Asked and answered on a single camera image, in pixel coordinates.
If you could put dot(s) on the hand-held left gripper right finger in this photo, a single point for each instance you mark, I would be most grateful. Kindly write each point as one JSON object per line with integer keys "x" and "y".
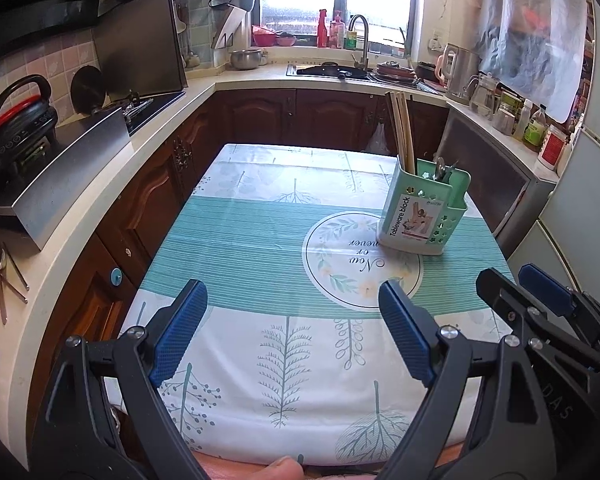
{"x": 405, "y": 330}

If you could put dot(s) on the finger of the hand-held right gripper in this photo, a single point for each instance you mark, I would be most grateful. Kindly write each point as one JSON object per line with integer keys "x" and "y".
{"x": 545, "y": 285}
{"x": 500, "y": 290}

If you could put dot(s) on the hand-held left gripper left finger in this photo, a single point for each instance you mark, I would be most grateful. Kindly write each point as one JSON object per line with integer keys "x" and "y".
{"x": 180, "y": 330}

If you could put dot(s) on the green plastic utensil holder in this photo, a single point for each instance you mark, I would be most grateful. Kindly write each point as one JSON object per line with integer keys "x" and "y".
{"x": 410, "y": 220}

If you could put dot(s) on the long steel spoon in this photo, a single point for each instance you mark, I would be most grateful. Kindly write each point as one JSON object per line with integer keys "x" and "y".
{"x": 440, "y": 170}

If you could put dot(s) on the bunch of wooden chopsticks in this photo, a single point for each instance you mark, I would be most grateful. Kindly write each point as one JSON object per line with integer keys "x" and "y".
{"x": 405, "y": 135}

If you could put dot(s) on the person's left hand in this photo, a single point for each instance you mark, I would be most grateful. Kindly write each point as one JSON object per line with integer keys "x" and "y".
{"x": 275, "y": 470}

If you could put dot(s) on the grey refrigerator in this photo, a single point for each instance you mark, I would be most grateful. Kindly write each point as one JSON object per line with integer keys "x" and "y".
{"x": 575, "y": 210}

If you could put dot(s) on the blue round cabinet knob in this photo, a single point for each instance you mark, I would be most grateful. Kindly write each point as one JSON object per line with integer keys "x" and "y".
{"x": 115, "y": 276}

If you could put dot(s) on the steel-front cabinet appliance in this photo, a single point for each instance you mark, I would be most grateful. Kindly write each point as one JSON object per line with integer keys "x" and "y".
{"x": 495, "y": 185}

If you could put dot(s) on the leaf-printed teal tablecloth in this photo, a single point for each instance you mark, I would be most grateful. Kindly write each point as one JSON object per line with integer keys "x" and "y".
{"x": 260, "y": 240}

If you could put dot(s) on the red-label white jar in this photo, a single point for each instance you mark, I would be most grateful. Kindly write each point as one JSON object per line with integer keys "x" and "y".
{"x": 552, "y": 150}

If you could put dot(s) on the green-label bottle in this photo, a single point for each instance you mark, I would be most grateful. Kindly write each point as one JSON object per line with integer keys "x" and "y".
{"x": 535, "y": 132}

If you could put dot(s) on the white plastic bottle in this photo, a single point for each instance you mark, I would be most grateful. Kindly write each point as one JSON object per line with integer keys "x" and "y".
{"x": 523, "y": 122}

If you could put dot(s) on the grey cup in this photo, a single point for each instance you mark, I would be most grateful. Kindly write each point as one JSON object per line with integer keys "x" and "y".
{"x": 505, "y": 121}

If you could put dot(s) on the thin steel utensil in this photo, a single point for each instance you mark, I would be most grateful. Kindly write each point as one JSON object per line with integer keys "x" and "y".
{"x": 17, "y": 277}

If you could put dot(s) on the stainless steel panel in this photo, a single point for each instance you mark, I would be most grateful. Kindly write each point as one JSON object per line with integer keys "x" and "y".
{"x": 70, "y": 175}

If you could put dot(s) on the white plastic bag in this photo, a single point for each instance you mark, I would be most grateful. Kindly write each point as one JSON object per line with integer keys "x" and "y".
{"x": 377, "y": 140}

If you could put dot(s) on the glass pitcher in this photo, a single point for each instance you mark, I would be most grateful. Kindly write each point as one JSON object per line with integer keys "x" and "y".
{"x": 482, "y": 95}

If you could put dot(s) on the steel electric kettle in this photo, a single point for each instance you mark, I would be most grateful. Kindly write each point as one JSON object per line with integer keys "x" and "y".
{"x": 462, "y": 72}

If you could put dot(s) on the white countertop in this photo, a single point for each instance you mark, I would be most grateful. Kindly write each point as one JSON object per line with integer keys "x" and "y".
{"x": 180, "y": 105}

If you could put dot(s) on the gas stove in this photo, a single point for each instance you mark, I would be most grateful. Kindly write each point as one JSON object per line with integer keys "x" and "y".
{"x": 145, "y": 107}

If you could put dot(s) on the dark cooking pot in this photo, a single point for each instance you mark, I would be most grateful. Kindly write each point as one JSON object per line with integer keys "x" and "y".
{"x": 426, "y": 71}

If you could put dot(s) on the stack of dirty dishes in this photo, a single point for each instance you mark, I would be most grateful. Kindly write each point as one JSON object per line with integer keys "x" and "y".
{"x": 395, "y": 71}

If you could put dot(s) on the clear plastic sheet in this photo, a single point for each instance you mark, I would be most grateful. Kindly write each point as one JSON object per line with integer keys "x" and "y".
{"x": 530, "y": 35}

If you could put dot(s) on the black round lid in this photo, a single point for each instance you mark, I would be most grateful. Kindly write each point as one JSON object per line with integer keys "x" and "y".
{"x": 87, "y": 87}

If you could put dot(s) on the steel bowl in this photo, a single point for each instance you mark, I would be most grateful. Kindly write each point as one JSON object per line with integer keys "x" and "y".
{"x": 246, "y": 59}

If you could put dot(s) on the steel faucet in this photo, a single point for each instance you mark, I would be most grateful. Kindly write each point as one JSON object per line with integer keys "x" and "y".
{"x": 365, "y": 45}

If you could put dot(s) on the steel kitchen sink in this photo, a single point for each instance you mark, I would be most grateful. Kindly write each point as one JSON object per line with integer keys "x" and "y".
{"x": 292, "y": 70}

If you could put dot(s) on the dark stove splash guard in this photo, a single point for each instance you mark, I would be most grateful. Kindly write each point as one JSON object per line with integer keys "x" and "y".
{"x": 140, "y": 45}

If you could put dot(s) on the green dish soap bottle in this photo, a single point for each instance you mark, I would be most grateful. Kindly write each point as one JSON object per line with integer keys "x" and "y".
{"x": 351, "y": 41}

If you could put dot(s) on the pink bottle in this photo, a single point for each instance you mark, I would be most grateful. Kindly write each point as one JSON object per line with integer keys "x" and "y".
{"x": 336, "y": 32}

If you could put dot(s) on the red plastic bowl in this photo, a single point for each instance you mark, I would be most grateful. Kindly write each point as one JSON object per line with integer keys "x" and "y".
{"x": 263, "y": 36}

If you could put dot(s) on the white cutting board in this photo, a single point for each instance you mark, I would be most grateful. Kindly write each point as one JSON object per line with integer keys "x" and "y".
{"x": 230, "y": 25}

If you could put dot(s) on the red glass bottle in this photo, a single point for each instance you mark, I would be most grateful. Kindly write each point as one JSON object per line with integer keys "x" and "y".
{"x": 322, "y": 30}

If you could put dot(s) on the black range hood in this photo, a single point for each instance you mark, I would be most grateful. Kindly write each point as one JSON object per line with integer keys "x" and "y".
{"x": 30, "y": 5}

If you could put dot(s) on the white wall socket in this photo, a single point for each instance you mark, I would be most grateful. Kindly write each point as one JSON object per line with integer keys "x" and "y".
{"x": 435, "y": 40}

